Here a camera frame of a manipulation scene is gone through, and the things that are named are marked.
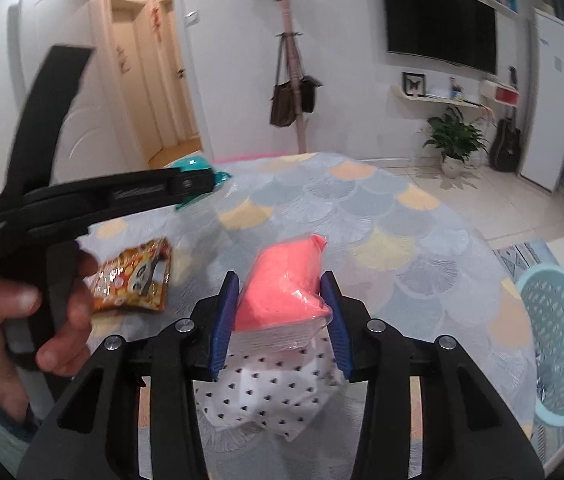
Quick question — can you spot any orange printed snack packet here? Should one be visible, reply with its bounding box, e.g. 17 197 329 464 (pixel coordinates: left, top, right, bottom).
93 238 173 314

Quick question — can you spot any black wall television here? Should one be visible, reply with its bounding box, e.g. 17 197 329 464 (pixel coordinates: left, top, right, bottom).
381 0 498 76

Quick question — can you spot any red white wall box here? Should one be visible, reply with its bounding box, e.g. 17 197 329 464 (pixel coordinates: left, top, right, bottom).
479 79 520 106

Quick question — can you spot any black shoulder bag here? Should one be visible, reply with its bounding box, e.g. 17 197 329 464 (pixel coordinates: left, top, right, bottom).
300 75 323 113

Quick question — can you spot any white low wall shelf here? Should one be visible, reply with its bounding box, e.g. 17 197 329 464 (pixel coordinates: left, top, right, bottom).
391 91 488 111

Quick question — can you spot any teal plastic packet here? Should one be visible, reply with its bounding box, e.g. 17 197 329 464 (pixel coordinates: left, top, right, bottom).
171 156 232 212

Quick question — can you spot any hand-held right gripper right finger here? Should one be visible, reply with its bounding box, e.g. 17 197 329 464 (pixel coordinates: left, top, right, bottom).
319 270 545 480

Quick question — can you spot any framed butterfly picture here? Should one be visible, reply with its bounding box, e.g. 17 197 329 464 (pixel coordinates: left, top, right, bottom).
402 71 425 97

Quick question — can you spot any pink polka-dot packet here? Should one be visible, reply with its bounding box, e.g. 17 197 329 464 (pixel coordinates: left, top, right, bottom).
201 233 349 442

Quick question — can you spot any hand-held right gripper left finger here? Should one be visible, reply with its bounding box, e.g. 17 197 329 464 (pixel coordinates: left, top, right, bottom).
19 270 240 480

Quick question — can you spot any person's left hand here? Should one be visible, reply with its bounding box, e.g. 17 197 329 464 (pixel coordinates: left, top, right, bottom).
0 249 99 418

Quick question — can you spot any wooden door with handle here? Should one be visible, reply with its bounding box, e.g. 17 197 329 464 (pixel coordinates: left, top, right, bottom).
162 0 200 143

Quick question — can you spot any potted green plant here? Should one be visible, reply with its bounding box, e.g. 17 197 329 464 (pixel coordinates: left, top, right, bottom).
423 105 490 177

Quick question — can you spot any pink coat rack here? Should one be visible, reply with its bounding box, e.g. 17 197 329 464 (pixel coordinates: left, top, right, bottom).
274 0 313 153

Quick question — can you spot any light blue plastic basket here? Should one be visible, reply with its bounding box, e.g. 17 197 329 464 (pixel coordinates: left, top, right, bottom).
514 263 564 432

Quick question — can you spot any fan-patterned tablecloth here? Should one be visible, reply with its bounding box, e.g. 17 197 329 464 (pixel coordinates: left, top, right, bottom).
69 151 538 480

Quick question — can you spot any wooden door with ornament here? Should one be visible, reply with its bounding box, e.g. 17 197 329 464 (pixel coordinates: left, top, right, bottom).
109 2 163 161

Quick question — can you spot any white refrigerator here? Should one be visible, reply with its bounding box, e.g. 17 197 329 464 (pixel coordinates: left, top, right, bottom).
519 7 564 193

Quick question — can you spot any brown handbag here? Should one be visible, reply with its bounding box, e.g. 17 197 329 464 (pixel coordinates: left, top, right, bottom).
269 37 299 128

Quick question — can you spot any black guitar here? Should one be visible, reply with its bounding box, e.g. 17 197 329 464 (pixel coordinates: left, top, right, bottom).
489 105 523 172

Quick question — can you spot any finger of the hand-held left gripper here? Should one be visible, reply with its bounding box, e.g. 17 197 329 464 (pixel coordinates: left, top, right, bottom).
82 168 216 223

